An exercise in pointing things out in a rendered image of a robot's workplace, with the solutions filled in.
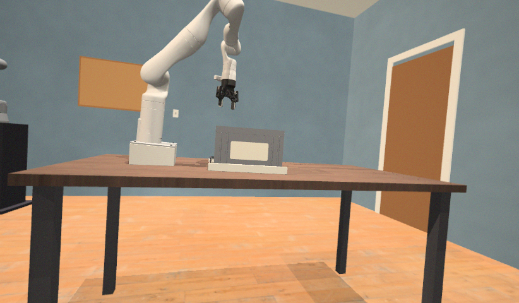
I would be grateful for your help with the cream flat bar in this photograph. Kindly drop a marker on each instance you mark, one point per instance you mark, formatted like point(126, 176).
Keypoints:
point(226, 167)

